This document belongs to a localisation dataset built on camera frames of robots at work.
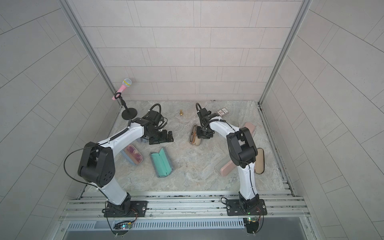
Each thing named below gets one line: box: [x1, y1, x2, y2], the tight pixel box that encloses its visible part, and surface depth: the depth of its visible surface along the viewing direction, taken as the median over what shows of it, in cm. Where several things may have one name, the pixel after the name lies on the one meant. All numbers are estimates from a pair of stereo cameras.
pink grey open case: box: [214, 156, 237, 177], surface depth 80 cm
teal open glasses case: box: [150, 146, 174, 178], surface depth 86 cm
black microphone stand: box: [114, 92, 138, 120], surface depth 110 cm
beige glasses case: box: [188, 124, 201, 146], surface depth 96 cm
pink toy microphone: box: [112, 78, 132, 101], surface depth 95 cm
